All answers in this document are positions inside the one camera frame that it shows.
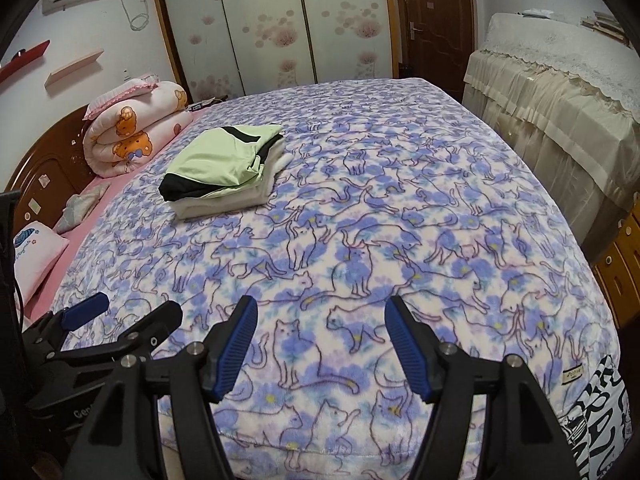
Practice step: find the grey cloth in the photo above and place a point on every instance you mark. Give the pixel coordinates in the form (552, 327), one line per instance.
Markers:
(80, 207)

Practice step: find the pink wall shelf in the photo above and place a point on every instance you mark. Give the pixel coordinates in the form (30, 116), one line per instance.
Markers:
(77, 61)
(56, 80)

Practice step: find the wooden headboard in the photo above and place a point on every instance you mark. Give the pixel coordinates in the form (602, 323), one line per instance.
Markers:
(45, 170)

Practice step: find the cat print fleece blanket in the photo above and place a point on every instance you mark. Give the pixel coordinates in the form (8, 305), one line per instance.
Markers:
(400, 185)

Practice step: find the cream white fuzzy garment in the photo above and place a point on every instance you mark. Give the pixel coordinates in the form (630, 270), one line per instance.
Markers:
(225, 202)

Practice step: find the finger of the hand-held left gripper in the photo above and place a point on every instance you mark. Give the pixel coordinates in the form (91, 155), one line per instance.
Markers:
(85, 310)
(160, 317)

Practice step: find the pink bedsheet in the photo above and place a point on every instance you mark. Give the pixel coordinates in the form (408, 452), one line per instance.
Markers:
(85, 230)

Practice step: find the red wall shelf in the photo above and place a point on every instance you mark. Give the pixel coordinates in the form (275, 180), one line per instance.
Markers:
(25, 60)

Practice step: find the floral sliding door wardrobe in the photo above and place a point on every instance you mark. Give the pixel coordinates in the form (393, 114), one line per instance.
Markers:
(260, 25)

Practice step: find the bear print pink quilt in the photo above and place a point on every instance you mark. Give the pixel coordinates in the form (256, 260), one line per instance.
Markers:
(130, 140)

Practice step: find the black and white printed cloth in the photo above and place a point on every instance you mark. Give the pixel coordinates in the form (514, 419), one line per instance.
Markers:
(600, 410)

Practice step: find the dark wooden door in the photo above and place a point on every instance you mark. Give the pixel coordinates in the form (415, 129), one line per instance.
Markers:
(440, 20)

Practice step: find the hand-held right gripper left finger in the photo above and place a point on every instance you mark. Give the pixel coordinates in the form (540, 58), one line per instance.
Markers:
(235, 350)

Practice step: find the wooden drawer cabinet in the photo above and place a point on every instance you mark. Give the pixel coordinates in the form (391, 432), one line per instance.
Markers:
(620, 270)

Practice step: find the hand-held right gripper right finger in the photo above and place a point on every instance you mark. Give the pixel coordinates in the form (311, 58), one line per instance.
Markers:
(407, 350)

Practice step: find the white papers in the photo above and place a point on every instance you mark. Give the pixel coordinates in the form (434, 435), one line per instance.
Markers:
(537, 12)

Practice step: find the pink printed pillow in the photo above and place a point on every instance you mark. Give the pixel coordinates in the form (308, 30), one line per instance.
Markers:
(35, 260)

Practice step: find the light green jacket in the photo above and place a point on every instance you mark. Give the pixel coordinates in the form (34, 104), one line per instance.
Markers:
(210, 160)

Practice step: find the pink frilled pillow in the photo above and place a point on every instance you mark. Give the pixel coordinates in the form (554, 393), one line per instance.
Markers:
(115, 97)

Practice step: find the stack of books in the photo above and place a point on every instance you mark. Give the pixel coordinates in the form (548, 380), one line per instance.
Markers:
(607, 22)

